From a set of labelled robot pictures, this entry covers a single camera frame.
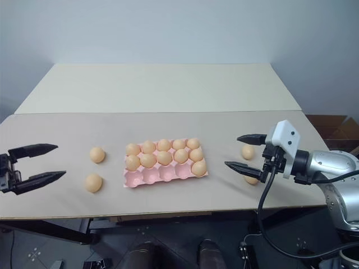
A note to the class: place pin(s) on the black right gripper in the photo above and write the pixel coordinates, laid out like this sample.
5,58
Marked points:
273,162

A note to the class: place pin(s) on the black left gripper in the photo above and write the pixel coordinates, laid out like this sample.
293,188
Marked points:
7,179

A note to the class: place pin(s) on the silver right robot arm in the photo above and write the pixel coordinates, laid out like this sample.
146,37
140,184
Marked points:
328,165

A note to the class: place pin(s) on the pink egg tray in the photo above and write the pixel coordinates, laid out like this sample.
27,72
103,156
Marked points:
157,178

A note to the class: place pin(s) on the brown egg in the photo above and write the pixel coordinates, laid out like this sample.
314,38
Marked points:
179,144
148,160
164,157
164,144
132,162
94,182
97,154
193,143
196,153
132,149
148,146
181,155
248,152
198,168
252,180

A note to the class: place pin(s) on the brown cardboard box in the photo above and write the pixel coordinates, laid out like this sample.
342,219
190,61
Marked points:
333,129

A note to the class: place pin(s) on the dark rounded shape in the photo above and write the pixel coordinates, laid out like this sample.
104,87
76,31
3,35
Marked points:
144,256
209,255

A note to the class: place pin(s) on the dark rounded part white rim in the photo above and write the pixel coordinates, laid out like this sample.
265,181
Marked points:
347,259

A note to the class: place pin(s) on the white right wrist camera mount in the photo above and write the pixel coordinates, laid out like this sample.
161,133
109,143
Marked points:
289,140

